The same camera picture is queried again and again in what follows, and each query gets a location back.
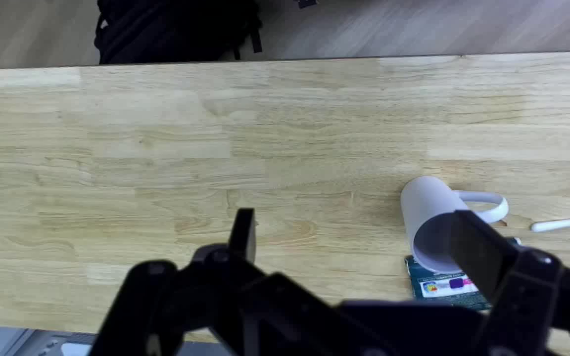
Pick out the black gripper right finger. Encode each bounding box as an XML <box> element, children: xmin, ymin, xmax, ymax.
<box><xmin>447</xmin><ymin>210</ymin><xmax>570</xmax><ymax>356</ymax></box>

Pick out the black backpack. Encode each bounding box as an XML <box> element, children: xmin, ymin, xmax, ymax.
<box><xmin>93</xmin><ymin>0</ymin><xmax>265</xmax><ymax>66</ymax></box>

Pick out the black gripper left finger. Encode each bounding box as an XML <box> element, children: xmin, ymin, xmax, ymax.
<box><xmin>89</xmin><ymin>208</ymin><xmax>366</xmax><ymax>356</ymax></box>

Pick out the white ceramic mug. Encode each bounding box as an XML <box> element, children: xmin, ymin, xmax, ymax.
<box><xmin>399</xmin><ymin>175</ymin><xmax>510</xmax><ymax>275</ymax></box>

